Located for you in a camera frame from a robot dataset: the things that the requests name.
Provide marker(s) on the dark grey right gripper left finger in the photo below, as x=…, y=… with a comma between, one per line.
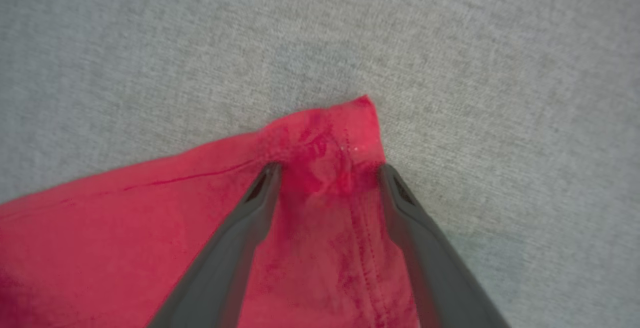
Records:
x=225, y=258

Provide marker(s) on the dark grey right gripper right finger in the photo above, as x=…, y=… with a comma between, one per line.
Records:
x=435, y=263

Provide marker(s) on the red and white jersey garment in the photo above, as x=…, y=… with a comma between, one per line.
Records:
x=125, y=248

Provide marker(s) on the grey fabric sofa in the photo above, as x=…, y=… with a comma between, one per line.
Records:
x=200, y=43

